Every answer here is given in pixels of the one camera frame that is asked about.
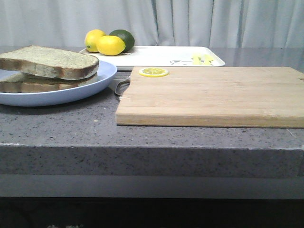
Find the light blue round plate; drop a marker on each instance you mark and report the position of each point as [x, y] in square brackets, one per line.
[105, 76]

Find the bread slice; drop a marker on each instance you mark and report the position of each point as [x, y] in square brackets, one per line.
[50, 62]
[28, 83]

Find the white bear-print tray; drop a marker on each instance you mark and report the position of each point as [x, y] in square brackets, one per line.
[159, 56]

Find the lemon slice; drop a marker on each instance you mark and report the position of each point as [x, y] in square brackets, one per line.
[153, 72]

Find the green lime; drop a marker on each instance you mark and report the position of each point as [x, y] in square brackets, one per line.
[126, 36]

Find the yellow lemon front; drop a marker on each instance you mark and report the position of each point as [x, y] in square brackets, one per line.
[110, 45]

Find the yellow lemon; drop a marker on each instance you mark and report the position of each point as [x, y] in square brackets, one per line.
[91, 39]
[110, 45]

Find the wooden cutting board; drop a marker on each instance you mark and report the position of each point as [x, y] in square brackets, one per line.
[266, 97]

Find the yellow lemon rear left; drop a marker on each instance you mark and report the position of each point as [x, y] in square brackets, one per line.
[91, 39]

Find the grey curtain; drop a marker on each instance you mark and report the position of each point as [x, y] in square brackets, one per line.
[207, 23]

